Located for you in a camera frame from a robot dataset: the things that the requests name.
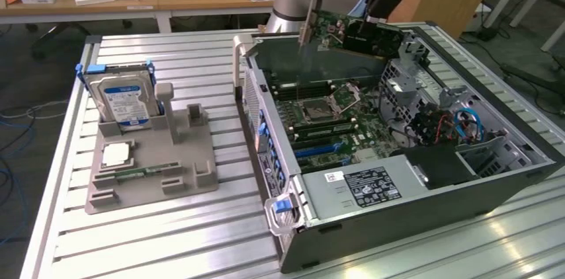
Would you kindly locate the green graphics card black shroud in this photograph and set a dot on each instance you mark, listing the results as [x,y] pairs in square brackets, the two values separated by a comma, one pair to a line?
[376,37]

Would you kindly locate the white power box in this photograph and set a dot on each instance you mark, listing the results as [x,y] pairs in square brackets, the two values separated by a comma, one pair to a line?
[481,16]

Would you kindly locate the silver metal disk bay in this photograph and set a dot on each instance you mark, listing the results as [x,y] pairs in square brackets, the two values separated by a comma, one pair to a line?
[407,87]

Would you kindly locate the metal socket cover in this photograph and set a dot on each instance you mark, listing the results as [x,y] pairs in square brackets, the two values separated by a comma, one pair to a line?
[344,94]

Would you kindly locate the CPU socket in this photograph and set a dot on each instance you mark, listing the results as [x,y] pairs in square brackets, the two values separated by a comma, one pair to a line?
[316,108]

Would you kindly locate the green motherboard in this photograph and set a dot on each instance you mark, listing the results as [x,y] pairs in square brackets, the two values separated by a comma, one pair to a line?
[369,127]

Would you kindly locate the black RAM stick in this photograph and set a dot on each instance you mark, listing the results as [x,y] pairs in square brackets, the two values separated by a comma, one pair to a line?
[322,130]

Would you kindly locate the blue expansion slot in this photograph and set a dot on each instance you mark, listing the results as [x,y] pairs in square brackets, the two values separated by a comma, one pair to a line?
[318,149]

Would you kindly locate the black plastic shroud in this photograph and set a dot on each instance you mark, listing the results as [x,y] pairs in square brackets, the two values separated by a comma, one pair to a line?
[441,166]

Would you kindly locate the grey power supply unit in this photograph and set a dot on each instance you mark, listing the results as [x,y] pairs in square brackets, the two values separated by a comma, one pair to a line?
[332,193]

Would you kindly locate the grey plastic parts rack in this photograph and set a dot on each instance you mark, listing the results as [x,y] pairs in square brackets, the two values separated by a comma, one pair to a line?
[185,146]

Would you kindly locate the hard disk in blue caddy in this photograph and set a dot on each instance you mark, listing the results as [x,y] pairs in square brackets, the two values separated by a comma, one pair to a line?
[122,103]

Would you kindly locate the black open PC case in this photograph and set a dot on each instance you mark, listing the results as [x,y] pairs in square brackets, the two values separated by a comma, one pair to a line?
[397,226]

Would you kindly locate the green RAM stick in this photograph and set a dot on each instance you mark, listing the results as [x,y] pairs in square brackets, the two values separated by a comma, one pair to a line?
[146,170]

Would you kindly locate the silver CPU chip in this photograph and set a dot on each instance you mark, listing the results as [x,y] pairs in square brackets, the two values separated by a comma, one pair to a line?
[115,155]

